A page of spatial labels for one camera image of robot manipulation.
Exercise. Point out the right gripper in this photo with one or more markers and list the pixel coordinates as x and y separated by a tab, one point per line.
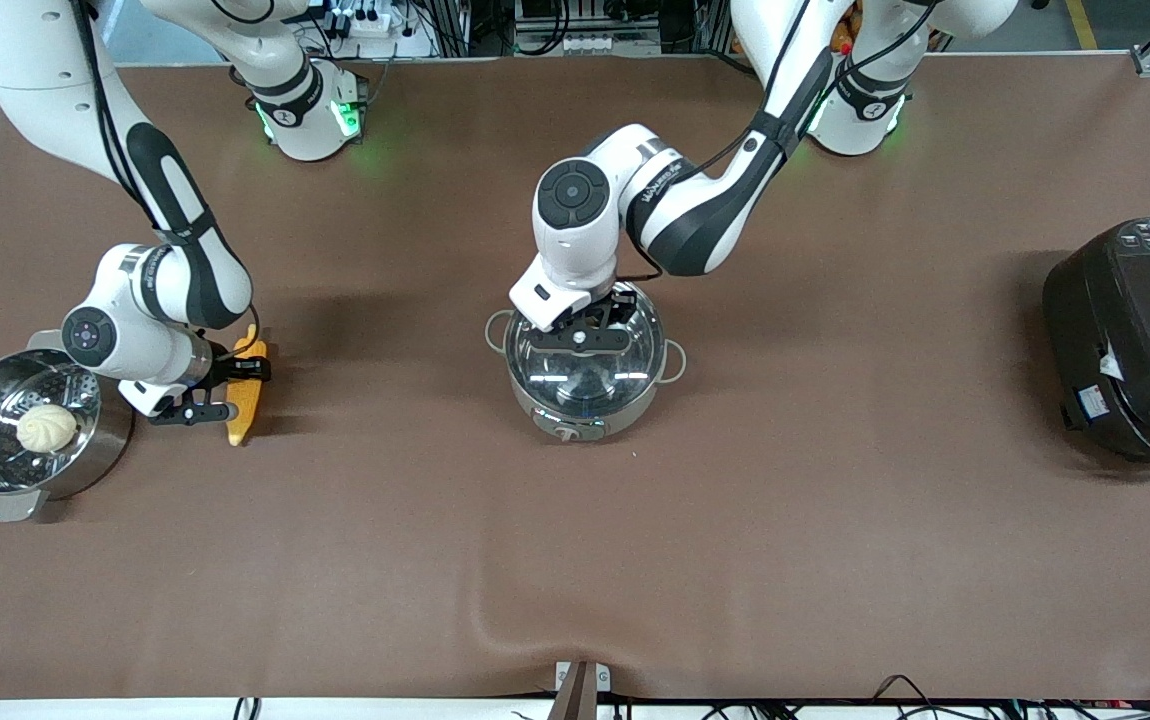
233	369

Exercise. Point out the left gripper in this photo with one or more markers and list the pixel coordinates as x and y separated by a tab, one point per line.
623	301

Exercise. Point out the yellow toy corn cob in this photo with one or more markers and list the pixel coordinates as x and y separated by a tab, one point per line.
242	425

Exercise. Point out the glass pot lid with knob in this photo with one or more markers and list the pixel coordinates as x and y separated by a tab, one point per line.
585	385

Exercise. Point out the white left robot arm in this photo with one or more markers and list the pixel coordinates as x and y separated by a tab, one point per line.
695	210

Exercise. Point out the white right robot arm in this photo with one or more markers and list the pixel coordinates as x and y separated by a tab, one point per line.
175	270

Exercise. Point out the white steamed bun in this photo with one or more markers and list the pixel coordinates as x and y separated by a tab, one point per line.
46	428

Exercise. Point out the brown table mat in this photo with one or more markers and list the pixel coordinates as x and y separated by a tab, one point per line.
335	560

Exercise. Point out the bag of orange breads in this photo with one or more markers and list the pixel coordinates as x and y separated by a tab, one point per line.
842	38

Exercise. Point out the white power strip with plugs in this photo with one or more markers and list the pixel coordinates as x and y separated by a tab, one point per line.
367	20

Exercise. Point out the black rice cooker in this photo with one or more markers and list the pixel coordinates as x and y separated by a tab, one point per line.
1135	350

